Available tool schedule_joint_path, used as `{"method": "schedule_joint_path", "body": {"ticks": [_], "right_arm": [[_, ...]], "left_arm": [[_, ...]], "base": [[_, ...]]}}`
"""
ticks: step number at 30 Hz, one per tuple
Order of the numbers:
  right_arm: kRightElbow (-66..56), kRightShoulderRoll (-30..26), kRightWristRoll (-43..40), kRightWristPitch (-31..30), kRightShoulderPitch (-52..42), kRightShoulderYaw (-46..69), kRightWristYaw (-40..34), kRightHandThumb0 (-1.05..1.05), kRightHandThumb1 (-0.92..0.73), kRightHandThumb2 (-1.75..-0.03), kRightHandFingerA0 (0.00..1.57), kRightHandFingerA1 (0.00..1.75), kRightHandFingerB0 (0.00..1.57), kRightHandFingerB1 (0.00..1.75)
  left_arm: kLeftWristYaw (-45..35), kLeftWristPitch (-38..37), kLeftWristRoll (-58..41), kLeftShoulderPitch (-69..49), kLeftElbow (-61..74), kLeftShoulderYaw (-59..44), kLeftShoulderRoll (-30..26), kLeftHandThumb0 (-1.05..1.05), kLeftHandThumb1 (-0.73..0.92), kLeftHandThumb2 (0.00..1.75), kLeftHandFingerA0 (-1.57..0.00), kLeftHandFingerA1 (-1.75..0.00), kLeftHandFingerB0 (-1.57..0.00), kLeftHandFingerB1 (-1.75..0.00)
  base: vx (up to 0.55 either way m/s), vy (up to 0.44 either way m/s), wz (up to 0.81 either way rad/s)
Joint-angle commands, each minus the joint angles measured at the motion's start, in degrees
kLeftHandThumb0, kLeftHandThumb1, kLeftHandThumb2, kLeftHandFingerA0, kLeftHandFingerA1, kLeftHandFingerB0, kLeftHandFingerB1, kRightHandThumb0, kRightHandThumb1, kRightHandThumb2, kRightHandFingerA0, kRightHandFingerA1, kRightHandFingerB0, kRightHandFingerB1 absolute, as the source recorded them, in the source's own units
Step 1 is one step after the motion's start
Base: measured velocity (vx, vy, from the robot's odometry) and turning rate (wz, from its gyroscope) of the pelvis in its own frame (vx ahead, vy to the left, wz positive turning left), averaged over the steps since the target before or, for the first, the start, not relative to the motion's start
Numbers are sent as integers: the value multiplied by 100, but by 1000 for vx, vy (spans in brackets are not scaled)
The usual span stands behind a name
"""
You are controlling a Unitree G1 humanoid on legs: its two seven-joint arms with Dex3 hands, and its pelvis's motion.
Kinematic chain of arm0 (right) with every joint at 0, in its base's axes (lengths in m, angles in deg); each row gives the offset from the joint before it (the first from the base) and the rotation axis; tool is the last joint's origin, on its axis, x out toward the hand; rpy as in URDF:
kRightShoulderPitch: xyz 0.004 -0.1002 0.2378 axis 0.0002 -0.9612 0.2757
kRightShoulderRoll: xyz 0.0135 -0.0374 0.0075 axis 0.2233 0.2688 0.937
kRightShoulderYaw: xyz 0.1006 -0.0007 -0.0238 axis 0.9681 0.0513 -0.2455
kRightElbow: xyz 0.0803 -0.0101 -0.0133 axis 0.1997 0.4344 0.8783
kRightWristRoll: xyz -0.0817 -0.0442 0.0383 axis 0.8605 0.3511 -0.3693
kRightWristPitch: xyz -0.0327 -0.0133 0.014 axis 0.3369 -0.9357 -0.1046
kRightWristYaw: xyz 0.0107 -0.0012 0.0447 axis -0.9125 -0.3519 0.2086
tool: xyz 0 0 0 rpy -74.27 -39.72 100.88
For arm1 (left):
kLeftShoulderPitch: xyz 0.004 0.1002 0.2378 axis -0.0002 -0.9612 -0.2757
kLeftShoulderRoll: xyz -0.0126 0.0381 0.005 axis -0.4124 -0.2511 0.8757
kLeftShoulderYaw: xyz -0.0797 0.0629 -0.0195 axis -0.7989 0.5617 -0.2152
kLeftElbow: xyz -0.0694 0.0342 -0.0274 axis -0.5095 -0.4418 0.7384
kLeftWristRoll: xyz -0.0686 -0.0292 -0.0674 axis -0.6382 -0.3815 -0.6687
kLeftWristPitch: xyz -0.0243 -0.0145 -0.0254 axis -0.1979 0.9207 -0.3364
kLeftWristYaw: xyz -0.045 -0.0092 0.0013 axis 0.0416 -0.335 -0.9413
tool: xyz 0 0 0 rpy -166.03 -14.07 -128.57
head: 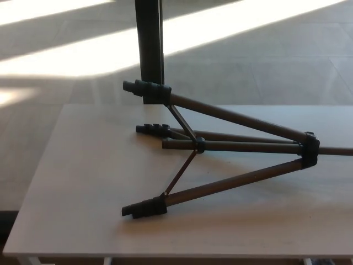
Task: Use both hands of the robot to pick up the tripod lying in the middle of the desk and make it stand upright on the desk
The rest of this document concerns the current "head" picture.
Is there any brown and black camera tripod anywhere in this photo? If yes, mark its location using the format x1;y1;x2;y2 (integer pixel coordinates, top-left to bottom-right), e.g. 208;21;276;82
120;79;353;220

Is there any black upright post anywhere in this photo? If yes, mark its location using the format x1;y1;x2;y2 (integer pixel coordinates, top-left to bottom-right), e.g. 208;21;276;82
135;0;166;105

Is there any white metal table frame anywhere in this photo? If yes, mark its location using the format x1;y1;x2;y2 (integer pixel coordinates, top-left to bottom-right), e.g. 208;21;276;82
17;256;314;265

